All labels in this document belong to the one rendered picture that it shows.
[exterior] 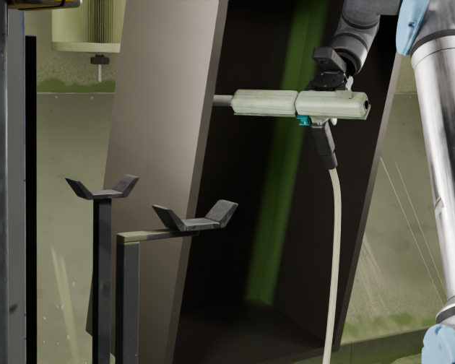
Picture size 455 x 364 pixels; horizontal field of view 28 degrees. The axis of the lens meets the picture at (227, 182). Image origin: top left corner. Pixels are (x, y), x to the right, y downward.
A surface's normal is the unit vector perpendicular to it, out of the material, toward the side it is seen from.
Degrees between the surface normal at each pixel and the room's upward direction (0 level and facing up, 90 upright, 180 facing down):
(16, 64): 90
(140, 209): 90
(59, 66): 90
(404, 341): 90
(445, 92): 60
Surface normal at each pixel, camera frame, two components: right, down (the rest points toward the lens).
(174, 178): -0.78, 0.06
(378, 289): 0.48, -0.43
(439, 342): -0.99, 0.07
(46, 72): 0.55, 0.13
